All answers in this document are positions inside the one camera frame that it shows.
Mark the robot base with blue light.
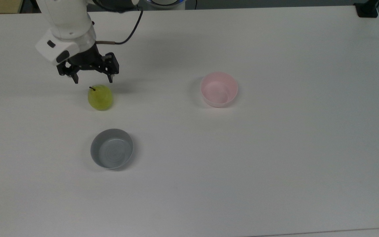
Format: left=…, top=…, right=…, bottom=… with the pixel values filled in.
left=143, top=0, right=188, bottom=9

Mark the black table clamp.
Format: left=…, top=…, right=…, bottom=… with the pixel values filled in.
left=354, top=0, right=379, bottom=18

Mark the green pear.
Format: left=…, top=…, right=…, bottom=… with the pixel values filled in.
left=88, top=84, right=114, bottom=111

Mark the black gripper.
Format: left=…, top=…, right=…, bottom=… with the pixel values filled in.
left=56, top=44, right=120, bottom=84

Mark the pink plastic bowl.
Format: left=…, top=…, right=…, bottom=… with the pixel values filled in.
left=200, top=72, right=239, bottom=108

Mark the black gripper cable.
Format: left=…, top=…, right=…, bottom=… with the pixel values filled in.
left=96, top=7, right=144, bottom=45

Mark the grey plastic bowl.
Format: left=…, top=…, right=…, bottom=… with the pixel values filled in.
left=90, top=128, right=134, bottom=170

